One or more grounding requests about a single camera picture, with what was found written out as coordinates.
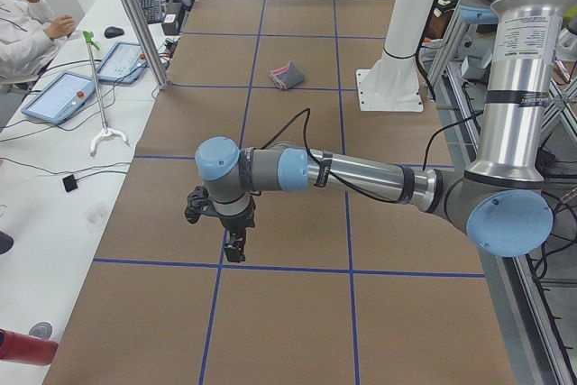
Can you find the aluminium frame rail structure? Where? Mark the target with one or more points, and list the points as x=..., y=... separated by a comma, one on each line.
x=497, y=200

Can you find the black box with label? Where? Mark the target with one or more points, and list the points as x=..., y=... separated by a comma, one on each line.
x=173, y=18

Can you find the black computer mouse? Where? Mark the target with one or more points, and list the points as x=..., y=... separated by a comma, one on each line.
x=111, y=32

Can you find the black keyboard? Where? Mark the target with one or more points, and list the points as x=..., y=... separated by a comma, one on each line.
x=152, y=10

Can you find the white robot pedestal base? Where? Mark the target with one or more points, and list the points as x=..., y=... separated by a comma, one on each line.
x=392, y=84

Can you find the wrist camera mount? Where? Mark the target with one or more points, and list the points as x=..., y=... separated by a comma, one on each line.
x=198, y=204

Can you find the far teach pendant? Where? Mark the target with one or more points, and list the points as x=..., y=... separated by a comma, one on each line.
x=123, y=64

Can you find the teach pendant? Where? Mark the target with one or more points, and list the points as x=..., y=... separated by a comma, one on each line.
x=61, y=99
x=123, y=64

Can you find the near teach pendant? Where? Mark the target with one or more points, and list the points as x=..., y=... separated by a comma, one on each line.
x=61, y=99

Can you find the pink grey-backed towel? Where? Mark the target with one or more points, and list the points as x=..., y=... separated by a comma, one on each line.
x=287, y=77

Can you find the aluminium frame post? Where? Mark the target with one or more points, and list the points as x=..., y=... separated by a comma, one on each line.
x=141, y=28

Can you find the small black square device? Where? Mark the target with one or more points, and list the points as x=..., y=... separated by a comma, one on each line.
x=70, y=183

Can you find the seated person white coat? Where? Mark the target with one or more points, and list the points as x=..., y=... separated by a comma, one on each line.
x=31, y=37

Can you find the white grabber stick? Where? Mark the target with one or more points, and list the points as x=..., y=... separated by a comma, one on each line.
x=106, y=131

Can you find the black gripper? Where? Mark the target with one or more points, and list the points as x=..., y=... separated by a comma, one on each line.
x=236, y=221

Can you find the red fire extinguisher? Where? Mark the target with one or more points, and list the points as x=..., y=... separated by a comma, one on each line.
x=26, y=349

